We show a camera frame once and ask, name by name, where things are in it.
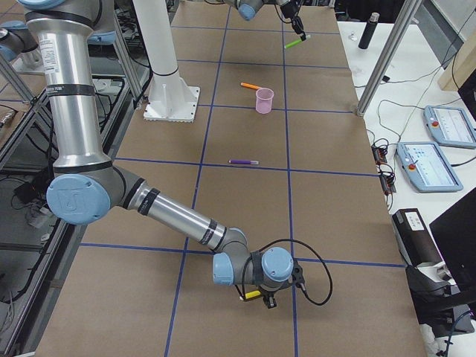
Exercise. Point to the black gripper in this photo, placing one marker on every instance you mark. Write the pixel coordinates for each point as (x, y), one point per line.
(287, 10)
(268, 293)

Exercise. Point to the green highlighter pen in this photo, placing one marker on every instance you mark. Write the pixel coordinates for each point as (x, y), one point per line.
(296, 42)

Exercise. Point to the yellow highlighter pen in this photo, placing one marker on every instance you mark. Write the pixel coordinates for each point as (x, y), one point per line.
(251, 295)

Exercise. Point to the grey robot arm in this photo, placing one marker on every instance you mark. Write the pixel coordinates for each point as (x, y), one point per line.
(87, 185)
(248, 9)

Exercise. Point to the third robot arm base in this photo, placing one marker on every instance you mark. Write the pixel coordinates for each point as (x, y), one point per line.
(18, 41)

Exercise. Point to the pink mesh pen holder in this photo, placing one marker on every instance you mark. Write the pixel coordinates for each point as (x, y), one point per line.
(264, 99)

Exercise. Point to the orange highlighter pen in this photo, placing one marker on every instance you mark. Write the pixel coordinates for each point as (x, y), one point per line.
(250, 86)

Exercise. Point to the purple highlighter pen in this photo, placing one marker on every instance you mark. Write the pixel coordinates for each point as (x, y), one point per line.
(243, 162)

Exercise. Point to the black water bottle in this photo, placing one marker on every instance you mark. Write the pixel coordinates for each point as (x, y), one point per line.
(369, 31)

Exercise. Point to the black cardboard box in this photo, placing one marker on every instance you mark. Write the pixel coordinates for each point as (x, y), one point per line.
(414, 239)

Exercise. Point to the far teach pendant tablet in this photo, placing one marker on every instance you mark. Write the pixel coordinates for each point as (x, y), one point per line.
(450, 126)

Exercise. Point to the teach pendant tablet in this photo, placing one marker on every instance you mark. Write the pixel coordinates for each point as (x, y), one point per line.
(450, 126)
(427, 168)

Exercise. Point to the near teach pendant tablet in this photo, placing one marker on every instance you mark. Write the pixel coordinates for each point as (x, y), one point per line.
(427, 168)

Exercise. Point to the black monitor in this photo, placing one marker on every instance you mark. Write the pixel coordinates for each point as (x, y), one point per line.
(454, 234)

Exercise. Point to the aluminium frame post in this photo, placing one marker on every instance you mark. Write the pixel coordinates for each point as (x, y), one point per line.
(403, 20)

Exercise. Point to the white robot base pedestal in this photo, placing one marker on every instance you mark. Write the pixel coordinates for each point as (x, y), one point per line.
(169, 97)

